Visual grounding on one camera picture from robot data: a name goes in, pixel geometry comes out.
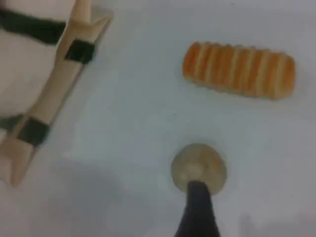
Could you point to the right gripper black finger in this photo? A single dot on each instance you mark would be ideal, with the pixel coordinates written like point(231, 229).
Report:
point(198, 214)

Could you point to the long striped orange bread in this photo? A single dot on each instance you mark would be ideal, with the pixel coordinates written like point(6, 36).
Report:
point(239, 71)

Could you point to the round beige egg yolk pastry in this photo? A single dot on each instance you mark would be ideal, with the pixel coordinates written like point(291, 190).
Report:
point(197, 160)

